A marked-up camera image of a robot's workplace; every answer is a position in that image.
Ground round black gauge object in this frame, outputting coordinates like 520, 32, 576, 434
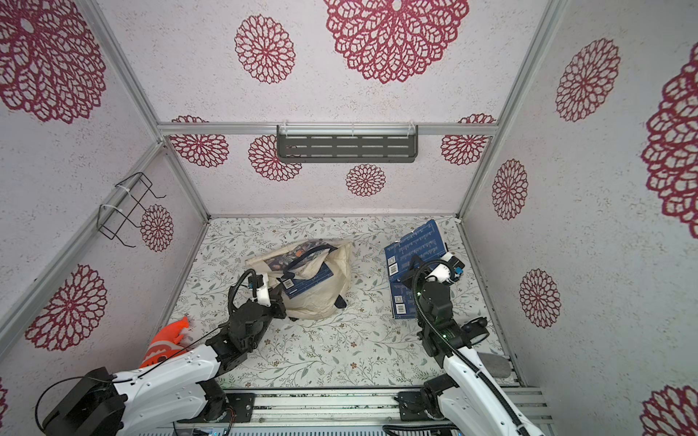
461, 316, 490, 346

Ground grey oblong stone object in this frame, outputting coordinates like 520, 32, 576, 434
478, 352, 513, 379

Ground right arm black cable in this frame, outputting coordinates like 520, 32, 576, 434
381, 261, 533, 436

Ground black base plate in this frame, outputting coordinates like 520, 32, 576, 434
178, 392, 256, 424
394, 391, 443, 421

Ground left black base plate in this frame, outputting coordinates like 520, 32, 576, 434
178, 392, 256, 424

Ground aluminium front rail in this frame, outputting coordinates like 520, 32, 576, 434
140, 387, 554, 435

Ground cream canvas tote bag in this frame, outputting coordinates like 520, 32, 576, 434
245, 239, 353, 321

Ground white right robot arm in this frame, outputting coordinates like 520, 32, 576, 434
400, 253, 543, 435

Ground blue book lifted from bag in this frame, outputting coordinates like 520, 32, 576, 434
390, 282, 417, 320

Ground red plastic object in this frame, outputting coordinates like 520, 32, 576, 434
140, 316, 190, 368

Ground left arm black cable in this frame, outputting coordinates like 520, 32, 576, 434
226, 268, 268, 317

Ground grey slotted wall shelf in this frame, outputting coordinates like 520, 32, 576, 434
276, 125, 419, 164

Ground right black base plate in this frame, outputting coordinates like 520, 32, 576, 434
394, 391, 443, 421

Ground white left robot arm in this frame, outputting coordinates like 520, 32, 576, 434
36, 299, 286, 435

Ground black wire wall rack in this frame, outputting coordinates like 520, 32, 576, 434
96, 172, 165, 249

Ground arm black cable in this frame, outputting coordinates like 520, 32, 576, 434
226, 268, 268, 317
381, 261, 533, 436

